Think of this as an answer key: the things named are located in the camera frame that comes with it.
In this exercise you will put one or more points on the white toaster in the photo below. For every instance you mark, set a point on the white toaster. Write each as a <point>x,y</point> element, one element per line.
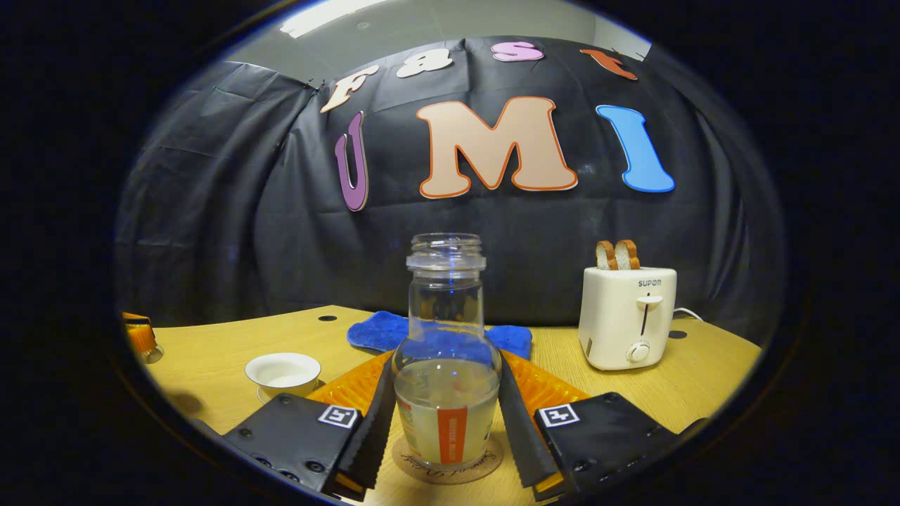
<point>622,323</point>

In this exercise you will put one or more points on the white teacup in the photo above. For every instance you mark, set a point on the white teacup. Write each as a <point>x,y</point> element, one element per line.
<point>283,372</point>

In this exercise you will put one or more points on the black backdrop cloth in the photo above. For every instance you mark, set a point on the black backdrop cloth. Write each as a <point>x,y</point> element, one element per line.
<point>225,211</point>

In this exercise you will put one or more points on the bread slice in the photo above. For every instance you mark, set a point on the bread slice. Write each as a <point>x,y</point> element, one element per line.
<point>605,256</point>
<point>628,254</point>

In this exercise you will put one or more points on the blue towel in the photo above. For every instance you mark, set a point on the blue towel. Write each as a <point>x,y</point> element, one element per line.
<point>376,334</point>

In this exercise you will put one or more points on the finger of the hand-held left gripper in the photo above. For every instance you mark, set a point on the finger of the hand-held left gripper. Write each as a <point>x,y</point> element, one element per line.
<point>139,334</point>

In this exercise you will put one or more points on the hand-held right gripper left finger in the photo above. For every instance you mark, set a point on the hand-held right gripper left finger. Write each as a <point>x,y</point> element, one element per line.
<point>373,436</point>

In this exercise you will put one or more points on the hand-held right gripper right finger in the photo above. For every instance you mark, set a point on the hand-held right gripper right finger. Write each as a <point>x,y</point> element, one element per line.
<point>524,443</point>

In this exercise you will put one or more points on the clear glass water bottle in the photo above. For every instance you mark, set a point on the clear glass water bottle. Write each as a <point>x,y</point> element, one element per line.
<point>446,393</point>

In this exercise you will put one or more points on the round cork coaster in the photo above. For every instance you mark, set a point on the round cork coaster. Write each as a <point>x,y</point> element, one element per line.
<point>450,474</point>

